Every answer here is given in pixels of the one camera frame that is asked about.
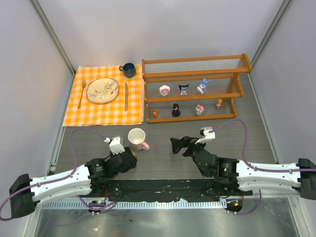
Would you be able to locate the pink mug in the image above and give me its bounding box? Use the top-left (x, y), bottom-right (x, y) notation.
top-left (128, 128), bottom-right (150, 151)

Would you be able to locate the pink My Melody figurine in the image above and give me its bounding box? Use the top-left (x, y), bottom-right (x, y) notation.
top-left (196, 104), bottom-right (204, 116)

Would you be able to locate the black purple Kuromi figurine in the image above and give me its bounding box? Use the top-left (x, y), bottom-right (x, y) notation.
top-left (178, 84), bottom-right (189, 95)

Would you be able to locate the pink white round figurine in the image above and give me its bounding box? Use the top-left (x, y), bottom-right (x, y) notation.
top-left (159, 85), bottom-right (170, 96)

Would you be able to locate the purple bunny figurine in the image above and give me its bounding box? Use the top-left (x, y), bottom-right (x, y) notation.
top-left (197, 78), bottom-right (210, 94)

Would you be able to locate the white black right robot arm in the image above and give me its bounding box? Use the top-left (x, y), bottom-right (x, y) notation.
top-left (170, 133), bottom-right (316, 200)

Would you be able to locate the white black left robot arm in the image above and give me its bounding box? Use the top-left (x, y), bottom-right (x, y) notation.
top-left (9, 147), bottom-right (137, 219)

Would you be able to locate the orange wooden shelf rack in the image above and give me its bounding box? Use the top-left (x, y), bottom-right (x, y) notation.
top-left (142, 53), bottom-right (252, 123)

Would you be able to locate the black haired girl figurine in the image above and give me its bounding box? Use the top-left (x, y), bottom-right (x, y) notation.
top-left (172, 103), bottom-right (181, 117)

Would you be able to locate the orange tiger figurine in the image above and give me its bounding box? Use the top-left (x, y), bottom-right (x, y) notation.
top-left (152, 109), bottom-right (158, 117)

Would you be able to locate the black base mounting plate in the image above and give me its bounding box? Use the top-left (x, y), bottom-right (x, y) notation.
top-left (105, 179), bottom-right (253, 202)

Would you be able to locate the orange checkered cloth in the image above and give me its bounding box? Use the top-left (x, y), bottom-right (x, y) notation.
top-left (63, 64), bottom-right (144, 127)

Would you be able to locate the Winnie the Pooh figurine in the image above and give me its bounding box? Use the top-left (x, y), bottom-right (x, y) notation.
top-left (216, 99), bottom-right (223, 109)

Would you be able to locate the gold knife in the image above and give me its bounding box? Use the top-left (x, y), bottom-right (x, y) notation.
top-left (124, 82), bottom-right (129, 112)

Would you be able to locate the decorated ceramic plate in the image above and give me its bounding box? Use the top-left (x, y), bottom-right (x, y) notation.
top-left (86, 78), bottom-right (119, 104)

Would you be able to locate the dark blue mug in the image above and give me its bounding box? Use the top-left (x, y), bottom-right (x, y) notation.
top-left (119, 63), bottom-right (136, 78)

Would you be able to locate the gold fork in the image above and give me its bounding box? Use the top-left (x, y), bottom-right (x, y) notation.
top-left (78, 79), bottom-right (86, 109)

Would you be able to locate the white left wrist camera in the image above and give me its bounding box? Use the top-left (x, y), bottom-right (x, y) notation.
top-left (104, 136), bottom-right (125, 155)

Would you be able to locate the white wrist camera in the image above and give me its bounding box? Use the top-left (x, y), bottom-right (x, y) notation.
top-left (104, 136), bottom-right (125, 155)
top-left (195, 127), bottom-right (215, 144)

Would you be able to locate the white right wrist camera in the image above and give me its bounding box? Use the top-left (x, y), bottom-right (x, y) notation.
top-left (195, 127), bottom-right (215, 144)

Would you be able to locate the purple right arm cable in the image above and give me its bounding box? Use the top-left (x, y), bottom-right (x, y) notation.
top-left (209, 118), bottom-right (316, 215)

